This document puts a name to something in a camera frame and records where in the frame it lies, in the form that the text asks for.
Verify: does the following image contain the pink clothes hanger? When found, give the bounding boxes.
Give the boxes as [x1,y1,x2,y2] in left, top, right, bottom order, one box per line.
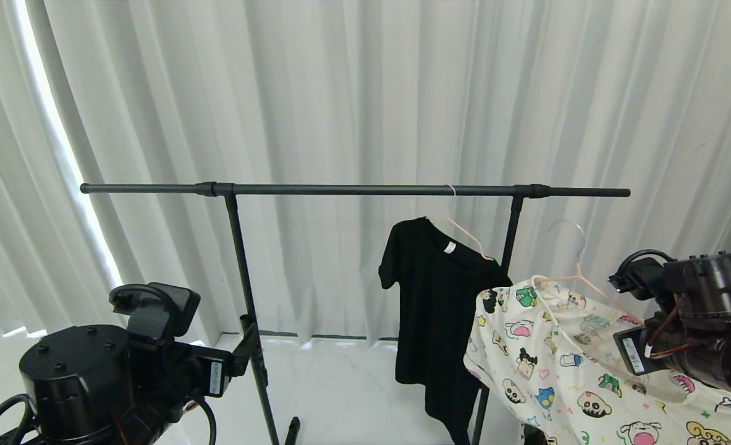
[426,184,497,261]
[535,219,645,371]

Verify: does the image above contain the black clothes rack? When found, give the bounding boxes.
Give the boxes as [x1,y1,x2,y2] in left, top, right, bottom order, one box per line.
[80,181,632,445]

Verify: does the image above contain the white curtain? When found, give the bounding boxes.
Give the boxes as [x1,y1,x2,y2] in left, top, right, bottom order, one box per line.
[0,0,731,347]

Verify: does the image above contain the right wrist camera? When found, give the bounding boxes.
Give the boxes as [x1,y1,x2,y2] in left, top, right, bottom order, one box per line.
[609,256,672,302]

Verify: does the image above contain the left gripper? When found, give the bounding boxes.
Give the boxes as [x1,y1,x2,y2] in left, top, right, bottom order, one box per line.
[171,343,248,399]

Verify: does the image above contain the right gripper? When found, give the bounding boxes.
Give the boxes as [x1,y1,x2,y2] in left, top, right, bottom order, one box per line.
[612,324,712,378]

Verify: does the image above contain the black garment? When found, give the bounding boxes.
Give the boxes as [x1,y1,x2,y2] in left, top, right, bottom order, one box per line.
[379,216,514,445]

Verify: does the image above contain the cream printed garment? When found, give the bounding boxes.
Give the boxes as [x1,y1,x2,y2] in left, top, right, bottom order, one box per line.
[464,275,731,445]

